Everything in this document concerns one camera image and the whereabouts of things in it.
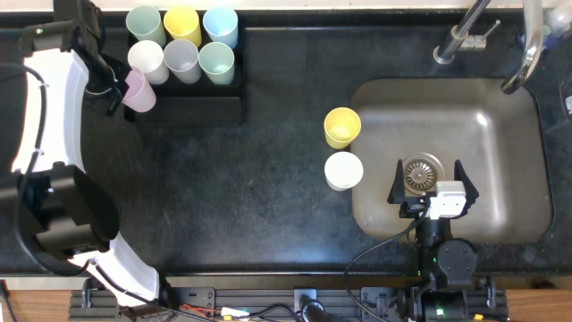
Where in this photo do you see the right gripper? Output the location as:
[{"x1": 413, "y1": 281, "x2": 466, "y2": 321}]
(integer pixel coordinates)
[{"x1": 386, "y1": 158, "x2": 481, "y2": 220}]

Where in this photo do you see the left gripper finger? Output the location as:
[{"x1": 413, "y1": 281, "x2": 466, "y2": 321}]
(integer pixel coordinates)
[{"x1": 102, "y1": 54, "x2": 131, "y2": 116}]

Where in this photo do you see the pink cup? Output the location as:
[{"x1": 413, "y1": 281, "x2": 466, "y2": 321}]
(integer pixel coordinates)
[{"x1": 121, "y1": 67, "x2": 158, "y2": 114}]

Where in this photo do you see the white cup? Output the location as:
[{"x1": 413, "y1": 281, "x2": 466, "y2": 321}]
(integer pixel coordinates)
[
  {"x1": 324, "y1": 150, "x2": 365, "y2": 192},
  {"x1": 127, "y1": 39, "x2": 171, "y2": 86}
]

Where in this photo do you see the steel sink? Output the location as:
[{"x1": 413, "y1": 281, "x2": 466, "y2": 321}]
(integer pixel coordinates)
[{"x1": 349, "y1": 77, "x2": 556, "y2": 245}]

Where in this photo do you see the grey cup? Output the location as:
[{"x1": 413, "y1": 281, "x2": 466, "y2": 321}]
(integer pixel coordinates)
[{"x1": 163, "y1": 38, "x2": 203, "y2": 85}]

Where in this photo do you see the green cup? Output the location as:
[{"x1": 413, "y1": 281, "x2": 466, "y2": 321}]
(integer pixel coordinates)
[
  {"x1": 125, "y1": 4, "x2": 168, "y2": 47},
  {"x1": 198, "y1": 41, "x2": 236, "y2": 87}
]

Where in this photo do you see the black tray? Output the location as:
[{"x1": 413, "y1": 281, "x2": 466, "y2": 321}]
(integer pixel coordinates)
[{"x1": 123, "y1": 13, "x2": 246, "y2": 127}]

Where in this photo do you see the yellow cup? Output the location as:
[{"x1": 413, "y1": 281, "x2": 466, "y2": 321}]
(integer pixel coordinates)
[
  {"x1": 323, "y1": 106, "x2": 363, "y2": 150},
  {"x1": 163, "y1": 5, "x2": 203, "y2": 48}
]

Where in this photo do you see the blue cup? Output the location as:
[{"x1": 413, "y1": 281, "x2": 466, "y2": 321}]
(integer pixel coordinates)
[{"x1": 202, "y1": 5, "x2": 240, "y2": 50}]

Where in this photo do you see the steel tap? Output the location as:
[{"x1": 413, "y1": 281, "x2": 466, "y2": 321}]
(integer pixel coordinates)
[{"x1": 432, "y1": 0, "x2": 547, "y2": 96}]

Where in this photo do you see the blue soap bottle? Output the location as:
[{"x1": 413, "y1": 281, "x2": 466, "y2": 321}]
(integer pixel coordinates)
[{"x1": 517, "y1": 0, "x2": 572, "y2": 51}]

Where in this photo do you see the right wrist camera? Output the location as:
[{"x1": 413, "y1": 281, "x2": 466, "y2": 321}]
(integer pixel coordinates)
[{"x1": 427, "y1": 180, "x2": 468, "y2": 221}]

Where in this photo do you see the black cable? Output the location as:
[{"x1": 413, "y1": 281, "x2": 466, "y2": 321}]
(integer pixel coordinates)
[
  {"x1": 342, "y1": 206, "x2": 431, "y2": 322},
  {"x1": 0, "y1": 62, "x2": 93, "y2": 276}
]

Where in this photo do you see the mounting rail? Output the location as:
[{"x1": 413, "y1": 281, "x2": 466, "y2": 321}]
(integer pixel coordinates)
[{"x1": 68, "y1": 285, "x2": 510, "y2": 322}]

